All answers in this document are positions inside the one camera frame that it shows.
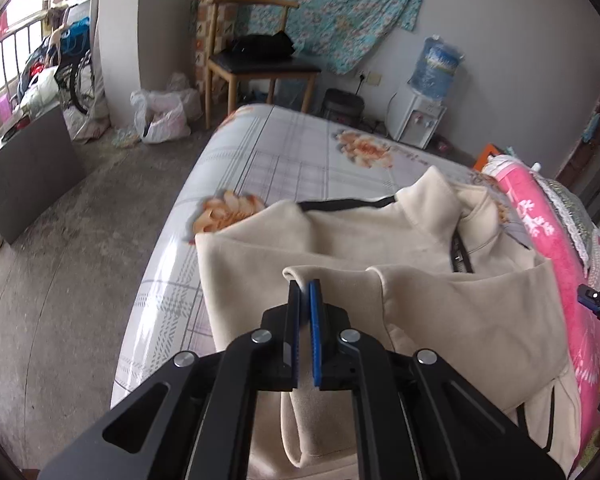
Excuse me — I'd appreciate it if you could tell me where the wheelchair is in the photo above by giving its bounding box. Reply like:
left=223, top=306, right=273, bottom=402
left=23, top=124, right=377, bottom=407
left=38, top=16, right=95, bottom=116

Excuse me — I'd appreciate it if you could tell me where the floral bed sheet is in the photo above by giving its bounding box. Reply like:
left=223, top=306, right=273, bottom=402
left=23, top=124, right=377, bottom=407
left=109, top=103, right=496, bottom=409

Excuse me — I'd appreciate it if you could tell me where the wall socket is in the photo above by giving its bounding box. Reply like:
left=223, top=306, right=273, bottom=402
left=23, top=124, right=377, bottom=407
left=358, top=72, right=382, bottom=87

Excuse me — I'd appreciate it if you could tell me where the wooden chair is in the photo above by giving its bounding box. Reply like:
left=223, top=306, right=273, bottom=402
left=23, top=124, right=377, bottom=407
left=204, top=0, right=321, bottom=127

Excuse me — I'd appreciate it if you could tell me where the pink white checked cloth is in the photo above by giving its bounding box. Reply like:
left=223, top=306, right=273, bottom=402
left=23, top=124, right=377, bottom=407
left=531, top=170, right=600, bottom=290

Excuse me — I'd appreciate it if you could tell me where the blue water bottle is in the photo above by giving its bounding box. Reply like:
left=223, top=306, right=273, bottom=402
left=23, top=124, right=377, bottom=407
left=408, top=36, right=464, bottom=102

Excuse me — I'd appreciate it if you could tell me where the black rice cooker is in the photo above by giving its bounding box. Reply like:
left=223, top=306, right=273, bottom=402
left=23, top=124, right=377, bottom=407
left=320, top=88, right=365, bottom=128

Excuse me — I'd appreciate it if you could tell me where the pink floral blanket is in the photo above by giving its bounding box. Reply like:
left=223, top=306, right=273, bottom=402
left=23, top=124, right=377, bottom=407
left=481, top=155, right=600, bottom=444

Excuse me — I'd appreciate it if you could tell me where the grey board panel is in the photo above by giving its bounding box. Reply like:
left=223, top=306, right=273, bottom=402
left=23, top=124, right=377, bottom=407
left=0, top=105, right=85, bottom=244

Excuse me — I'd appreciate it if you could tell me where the black garment on chair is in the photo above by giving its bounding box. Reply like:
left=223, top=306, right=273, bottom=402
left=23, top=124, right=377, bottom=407
left=221, top=30, right=296, bottom=65

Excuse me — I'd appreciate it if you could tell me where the cream zip jacket black trim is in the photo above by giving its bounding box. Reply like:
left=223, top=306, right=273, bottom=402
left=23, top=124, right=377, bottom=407
left=195, top=168, right=581, bottom=470

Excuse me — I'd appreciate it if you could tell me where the white plastic bag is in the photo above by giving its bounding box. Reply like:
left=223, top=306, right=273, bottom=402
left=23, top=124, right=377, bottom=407
left=130, top=90, right=190, bottom=144

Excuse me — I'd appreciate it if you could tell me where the white water dispenser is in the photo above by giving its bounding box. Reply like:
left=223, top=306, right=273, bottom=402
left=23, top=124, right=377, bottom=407
left=385, top=84, right=446, bottom=150

